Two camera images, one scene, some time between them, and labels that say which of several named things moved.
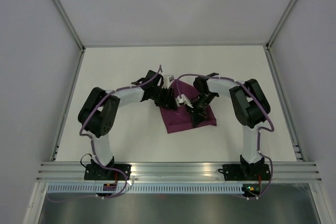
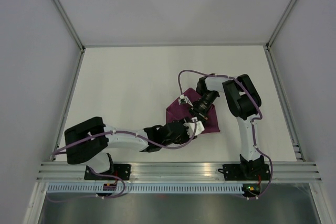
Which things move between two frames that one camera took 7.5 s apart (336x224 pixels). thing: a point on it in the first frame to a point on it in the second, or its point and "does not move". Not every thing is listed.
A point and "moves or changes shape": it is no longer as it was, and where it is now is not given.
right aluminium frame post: [268, 48] does not move
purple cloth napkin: [181, 119] moves or changes shape
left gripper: [167, 103] to [186, 138]
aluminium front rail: [307, 171] does not move
